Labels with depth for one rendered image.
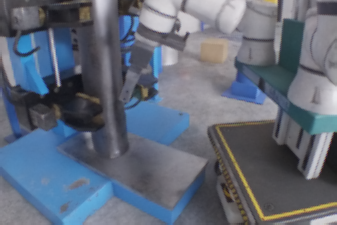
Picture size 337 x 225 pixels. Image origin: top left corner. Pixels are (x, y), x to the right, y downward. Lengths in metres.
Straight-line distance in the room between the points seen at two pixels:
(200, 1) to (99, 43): 0.72
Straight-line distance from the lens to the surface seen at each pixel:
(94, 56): 1.18
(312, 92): 0.73
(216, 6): 0.53
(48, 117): 1.20
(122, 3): 1.39
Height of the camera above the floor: 1.02
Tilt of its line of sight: 22 degrees down
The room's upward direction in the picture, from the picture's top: 1 degrees counter-clockwise
